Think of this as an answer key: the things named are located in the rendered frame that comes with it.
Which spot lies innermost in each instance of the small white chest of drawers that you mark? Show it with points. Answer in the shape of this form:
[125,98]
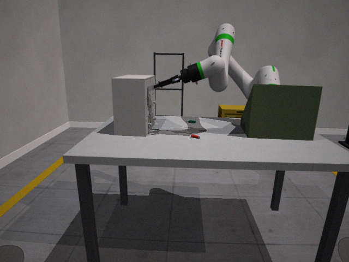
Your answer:
[129,113]

